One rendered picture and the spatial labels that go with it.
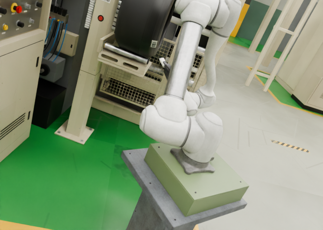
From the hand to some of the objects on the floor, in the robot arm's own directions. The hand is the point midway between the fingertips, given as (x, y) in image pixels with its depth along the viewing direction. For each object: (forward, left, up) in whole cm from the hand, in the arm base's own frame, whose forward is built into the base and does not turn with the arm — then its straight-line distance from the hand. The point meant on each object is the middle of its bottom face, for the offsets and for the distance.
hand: (163, 62), depth 192 cm
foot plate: (+58, +24, -100) cm, 118 cm away
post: (+58, +25, -100) cm, 118 cm away
